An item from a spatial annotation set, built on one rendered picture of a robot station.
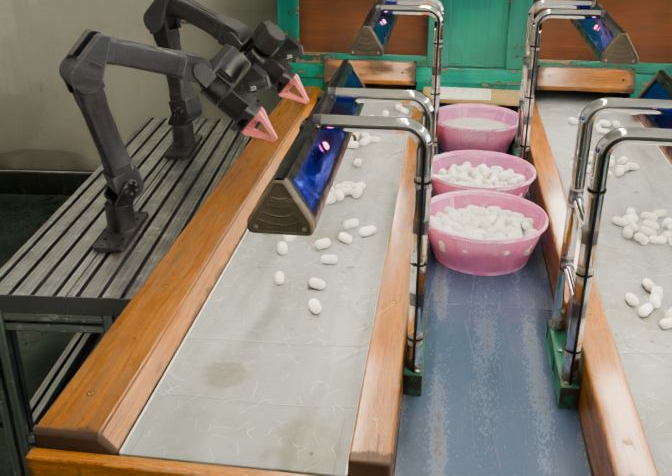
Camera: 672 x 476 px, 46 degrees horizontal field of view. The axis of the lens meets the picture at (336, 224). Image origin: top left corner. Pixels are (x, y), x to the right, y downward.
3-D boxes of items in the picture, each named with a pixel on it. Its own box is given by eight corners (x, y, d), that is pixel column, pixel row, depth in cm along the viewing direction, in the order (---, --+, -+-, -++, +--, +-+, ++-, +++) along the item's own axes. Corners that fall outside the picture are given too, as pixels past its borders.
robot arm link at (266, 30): (292, 36, 211) (262, 3, 212) (275, 42, 204) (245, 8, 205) (268, 65, 218) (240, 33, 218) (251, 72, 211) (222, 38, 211)
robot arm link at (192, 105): (204, 116, 233) (175, 3, 223) (190, 122, 228) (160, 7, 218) (188, 118, 236) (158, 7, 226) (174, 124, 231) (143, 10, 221)
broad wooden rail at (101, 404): (50, 535, 112) (29, 429, 104) (292, 137, 275) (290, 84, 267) (131, 544, 110) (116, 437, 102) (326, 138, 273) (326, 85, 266)
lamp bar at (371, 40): (348, 56, 182) (348, 24, 179) (373, 11, 238) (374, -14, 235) (383, 57, 181) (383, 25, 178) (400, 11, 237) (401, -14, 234)
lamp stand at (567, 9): (516, 182, 210) (533, 9, 192) (511, 157, 228) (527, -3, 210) (589, 185, 208) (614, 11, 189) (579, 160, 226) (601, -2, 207)
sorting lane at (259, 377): (120, 466, 104) (118, 453, 103) (326, 99, 268) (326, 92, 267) (346, 489, 100) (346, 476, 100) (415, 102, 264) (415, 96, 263)
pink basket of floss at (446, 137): (472, 168, 219) (474, 135, 216) (410, 143, 239) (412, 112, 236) (538, 150, 233) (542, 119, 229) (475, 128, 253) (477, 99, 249)
